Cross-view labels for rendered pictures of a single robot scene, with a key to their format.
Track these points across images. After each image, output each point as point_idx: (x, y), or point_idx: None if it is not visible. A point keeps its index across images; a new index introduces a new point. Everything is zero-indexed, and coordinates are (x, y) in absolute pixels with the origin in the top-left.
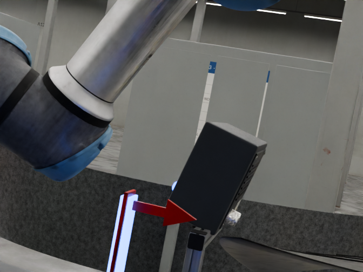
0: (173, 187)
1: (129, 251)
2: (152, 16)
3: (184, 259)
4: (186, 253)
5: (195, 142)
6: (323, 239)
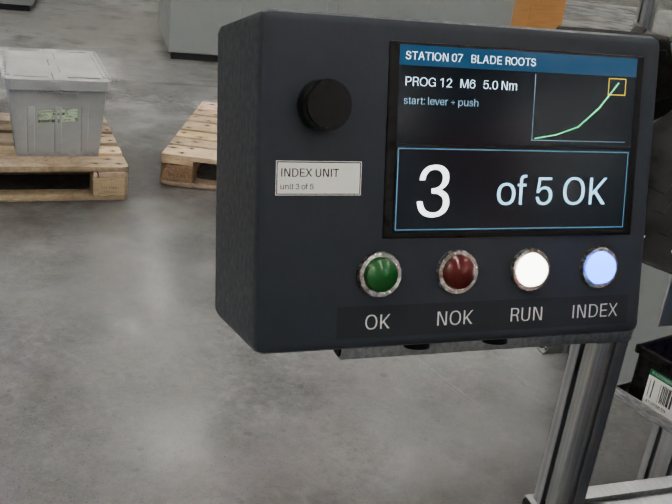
0: (615, 269)
1: None
2: None
3: (621, 365)
4: (625, 352)
5: (651, 111)
6: None
